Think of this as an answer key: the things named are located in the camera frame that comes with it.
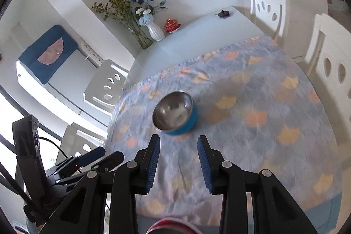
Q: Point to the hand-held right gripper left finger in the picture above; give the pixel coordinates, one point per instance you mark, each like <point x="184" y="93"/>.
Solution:
<point x="153" y="162"/>

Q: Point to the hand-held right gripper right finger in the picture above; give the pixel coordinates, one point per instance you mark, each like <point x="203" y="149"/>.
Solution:
<point x="204" y="162"/>

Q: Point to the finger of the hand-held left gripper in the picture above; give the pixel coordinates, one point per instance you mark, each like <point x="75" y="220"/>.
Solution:
<point x="92" y="156"/>
<point x="109" y="161"/>

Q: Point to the blue steel bowl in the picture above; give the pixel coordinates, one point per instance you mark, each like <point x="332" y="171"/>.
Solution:
<point x="187" y="124"/>

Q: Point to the white refrigerator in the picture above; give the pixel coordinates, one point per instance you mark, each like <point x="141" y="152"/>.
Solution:
<point x="68" y="86"/>

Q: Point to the blue refrigerator cover cloth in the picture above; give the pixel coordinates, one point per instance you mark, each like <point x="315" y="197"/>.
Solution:
<point x="35" y="58"/>

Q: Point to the patterned grey orange tablecloth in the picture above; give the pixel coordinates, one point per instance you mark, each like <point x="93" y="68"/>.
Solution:
<point x="260" y="86"/>

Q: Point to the white power strip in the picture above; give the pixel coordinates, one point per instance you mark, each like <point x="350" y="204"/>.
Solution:
<point x="92" y="51"/>

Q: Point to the clear glass vase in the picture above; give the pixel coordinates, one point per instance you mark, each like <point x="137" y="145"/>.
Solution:
<point x="142" y="40"/>

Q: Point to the white ribbed vase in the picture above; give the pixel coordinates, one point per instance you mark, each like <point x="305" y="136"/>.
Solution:
<point x="156" y="32"/>

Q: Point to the white saucer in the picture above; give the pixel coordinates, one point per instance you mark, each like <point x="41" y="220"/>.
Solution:
<point x="178" y="28"/>

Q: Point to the red lidded teacup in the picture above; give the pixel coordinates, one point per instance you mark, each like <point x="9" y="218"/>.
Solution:
<point x="170" y="25"/>

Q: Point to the small black lid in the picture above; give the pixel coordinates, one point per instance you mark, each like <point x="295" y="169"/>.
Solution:
<point x="222" y="14"/>

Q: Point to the dried green flower bunch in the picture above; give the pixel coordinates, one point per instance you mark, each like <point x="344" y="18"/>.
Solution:
<point x="118" y="7"/>

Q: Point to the blue white flower bouquet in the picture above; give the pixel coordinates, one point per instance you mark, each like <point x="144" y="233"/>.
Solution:
<point x="145" y="10"/>

